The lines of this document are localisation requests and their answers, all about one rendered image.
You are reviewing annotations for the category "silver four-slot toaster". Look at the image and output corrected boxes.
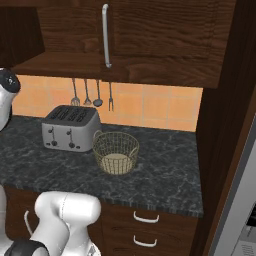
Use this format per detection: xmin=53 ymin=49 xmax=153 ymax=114
xmin=41 ymin=104 xmax=103 ymax=154

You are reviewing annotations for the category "stainless steel appliance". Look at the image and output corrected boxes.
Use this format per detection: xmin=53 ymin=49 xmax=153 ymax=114
xmin=207 ymin=112 xmax=256 ymax=256

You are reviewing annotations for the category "hanging metal fork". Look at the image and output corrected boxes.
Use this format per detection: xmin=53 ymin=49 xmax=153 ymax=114
xmin=107 ymin=81 xmax=115 ymax=112

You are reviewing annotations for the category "dark wood open shelf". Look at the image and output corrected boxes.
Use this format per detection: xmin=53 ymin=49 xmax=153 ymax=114
xmin=0 ymin=5 xmax=46 ymax=69

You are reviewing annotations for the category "white base cabinet handle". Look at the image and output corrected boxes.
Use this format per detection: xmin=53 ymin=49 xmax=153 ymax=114
xmin=23 ymin=209 xmax=35 ymax=236

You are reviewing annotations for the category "hanging metal slotted spatula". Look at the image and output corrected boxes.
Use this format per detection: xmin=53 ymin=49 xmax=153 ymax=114
xmin=70 ymin=77 xmax=81 ymax=107

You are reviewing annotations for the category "tan wire basket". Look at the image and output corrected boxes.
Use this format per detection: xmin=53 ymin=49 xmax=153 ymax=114
xmin=91 ymin=129 xmax=141 ymax=176

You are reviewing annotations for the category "hanging metal ladle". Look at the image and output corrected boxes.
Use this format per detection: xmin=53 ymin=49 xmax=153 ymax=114
xmin=92 ymin=79 xmax=104 ymax=108

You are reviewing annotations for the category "silver cabinet door handle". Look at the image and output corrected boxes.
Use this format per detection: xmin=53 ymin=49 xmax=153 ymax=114
xmin=101 ymin=3 xmax=112 ymax=69

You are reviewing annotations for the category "dark wood base cabinet door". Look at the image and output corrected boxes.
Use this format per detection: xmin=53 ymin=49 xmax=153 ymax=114
xmin=4 ymin=187 xmax=103 ymax=256

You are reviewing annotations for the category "white drawer handle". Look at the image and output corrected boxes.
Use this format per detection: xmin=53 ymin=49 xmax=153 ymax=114
xmin=132 ymin=210 xmax=161 ymax=224
xmin=132 ymin=234 xmax=159 ymax=249

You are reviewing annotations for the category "dark wood drawer front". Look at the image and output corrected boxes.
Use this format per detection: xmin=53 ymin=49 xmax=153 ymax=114
xmin=100 ymin=201 xmax=200 ymax=238
xmin=100 ymin=228 xmax=196 ymax=256

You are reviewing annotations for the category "tall dark wood cabinet panel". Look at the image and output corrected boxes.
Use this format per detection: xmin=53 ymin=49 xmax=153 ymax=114
xmin=189 ymin=0 xmax=256 ymax=256

